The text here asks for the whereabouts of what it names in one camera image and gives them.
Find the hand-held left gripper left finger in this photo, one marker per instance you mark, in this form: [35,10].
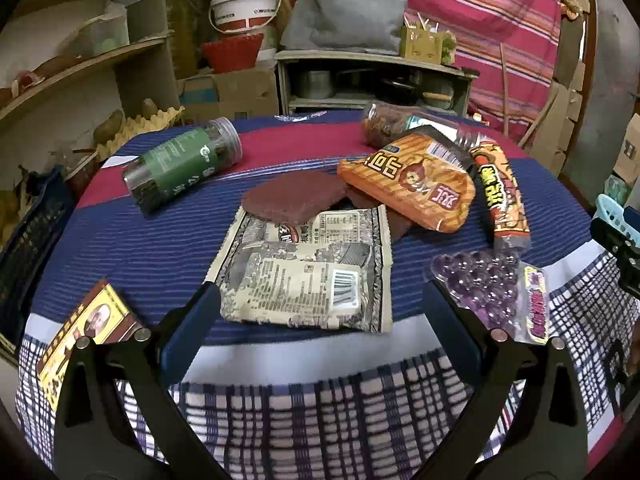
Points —
[192,330]

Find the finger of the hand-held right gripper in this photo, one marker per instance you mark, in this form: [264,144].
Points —
[617,242]

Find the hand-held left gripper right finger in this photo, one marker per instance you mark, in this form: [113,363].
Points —
[455,327]

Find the light blue plastic basket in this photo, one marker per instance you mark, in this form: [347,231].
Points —
[617,210]

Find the purple beads packet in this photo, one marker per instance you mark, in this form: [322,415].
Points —
[485,280]

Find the yellow brown portrait box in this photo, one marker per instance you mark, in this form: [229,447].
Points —
[85,330]

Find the grey printed food packet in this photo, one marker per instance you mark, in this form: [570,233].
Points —
[320,225]
[300,290]

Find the long orange snack packet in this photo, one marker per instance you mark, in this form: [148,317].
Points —
[500,195]

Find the green label clear jar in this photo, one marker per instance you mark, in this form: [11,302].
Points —
[175,165]

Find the clear packet of brown snack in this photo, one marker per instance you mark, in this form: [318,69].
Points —
[385,125]

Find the green plastic bag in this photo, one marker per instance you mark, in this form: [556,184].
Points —
[619,190]

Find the striped plaid tablecloth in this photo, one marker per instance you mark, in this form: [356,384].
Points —
[150,250]

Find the leaning cardboard sheets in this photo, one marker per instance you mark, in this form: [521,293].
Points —
[560,110]

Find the dark blue plastic crate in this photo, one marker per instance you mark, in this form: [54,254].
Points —
[35,240]

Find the brown framed grey door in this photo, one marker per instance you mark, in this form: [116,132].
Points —
[615,60]

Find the wooden stick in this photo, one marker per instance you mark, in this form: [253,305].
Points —
[504,90]

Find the yellow egg tray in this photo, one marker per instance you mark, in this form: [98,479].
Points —
[150,122]

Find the brown potato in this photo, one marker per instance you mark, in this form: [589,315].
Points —
[107,127]

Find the brown cardboard box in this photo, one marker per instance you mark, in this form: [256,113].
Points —
[235,90]

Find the black frying pan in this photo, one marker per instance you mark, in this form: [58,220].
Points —
[400,90]

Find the green leafy vegetable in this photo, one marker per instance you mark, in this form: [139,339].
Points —
[448,45]

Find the red striped curtain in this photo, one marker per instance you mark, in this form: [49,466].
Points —
[475,10]

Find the small steel pot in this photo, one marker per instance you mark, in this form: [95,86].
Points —
[315,85]

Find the yellow carton with sticks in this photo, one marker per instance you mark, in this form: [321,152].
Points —
[420,47]

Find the red plastic basket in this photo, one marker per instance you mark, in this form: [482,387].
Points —
[232,52]

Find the low wooden shelf cabinet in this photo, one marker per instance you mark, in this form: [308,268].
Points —
[370,57]

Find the tall wooden shelf unit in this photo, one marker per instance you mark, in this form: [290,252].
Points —
[75,65]

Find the large yellowish oil bottle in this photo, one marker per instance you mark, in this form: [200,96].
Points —
[180,30]

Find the translucent plastic container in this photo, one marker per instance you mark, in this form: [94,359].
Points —
[107,35]

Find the white plastic bucket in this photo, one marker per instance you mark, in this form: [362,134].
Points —
[245,10]

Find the grey fabric bag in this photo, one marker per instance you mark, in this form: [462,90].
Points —
[345,15]

